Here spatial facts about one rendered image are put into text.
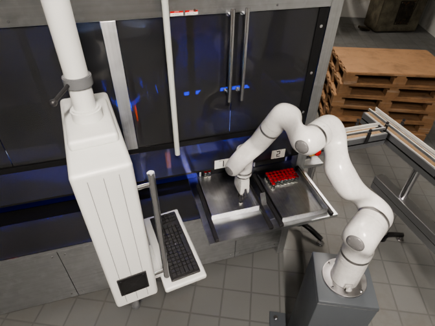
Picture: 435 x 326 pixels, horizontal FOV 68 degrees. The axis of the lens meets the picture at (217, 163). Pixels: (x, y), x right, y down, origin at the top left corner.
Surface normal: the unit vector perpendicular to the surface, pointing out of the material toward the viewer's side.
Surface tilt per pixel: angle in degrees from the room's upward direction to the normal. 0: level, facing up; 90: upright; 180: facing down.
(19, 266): 90
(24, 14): 90
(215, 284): 0
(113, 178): 90
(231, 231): 0
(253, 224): 0
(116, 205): 90
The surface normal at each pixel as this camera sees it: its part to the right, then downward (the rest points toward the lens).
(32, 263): 0.28, 0.61
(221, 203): 0.01, -0.77
